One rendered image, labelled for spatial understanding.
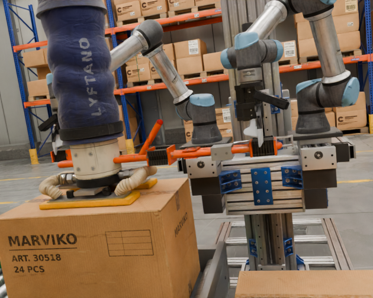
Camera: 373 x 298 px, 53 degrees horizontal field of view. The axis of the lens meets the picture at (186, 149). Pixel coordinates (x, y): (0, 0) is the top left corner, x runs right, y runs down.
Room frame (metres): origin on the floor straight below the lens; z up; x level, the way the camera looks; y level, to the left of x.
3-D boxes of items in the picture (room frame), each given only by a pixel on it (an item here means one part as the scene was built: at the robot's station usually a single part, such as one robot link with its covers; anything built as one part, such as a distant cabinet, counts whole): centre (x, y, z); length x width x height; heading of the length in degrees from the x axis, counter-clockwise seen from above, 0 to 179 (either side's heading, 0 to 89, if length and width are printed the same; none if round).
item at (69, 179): (1.35, 0.33, 1.01); 0.34 x 0.25 x 0.06; 75
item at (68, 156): (1.68, 0.55, 1.08); 0.09 x 0.08 x 0.05; 165
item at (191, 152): (1.41, 0.11, 1.08); 0.93 x 0.30 x 0.04; 75
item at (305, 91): (1.68, -0.59, 1.20); 0.13 x 0.12 x 0.14; 41
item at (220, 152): (1.23, -0.12, 1.07); 0.07 x 0.07 x 0.04; 75
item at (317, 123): (1.68, -0.58, 1.09); 0.15 x 0.15 x 0.10
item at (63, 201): (1.26, 0.36, 0.97); 0.34 x 0.10 x 0.05; 75
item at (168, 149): (1.28, 0.09, 1.08); 0.10 x 0.08 x 0.06; 165
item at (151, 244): (1.34, 0.34, 0.75); 0.60 x 0.40 x 0.40; 76
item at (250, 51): (1.20, -0.23, 1.39); 0.09 x 0.08 x 0.11; 131
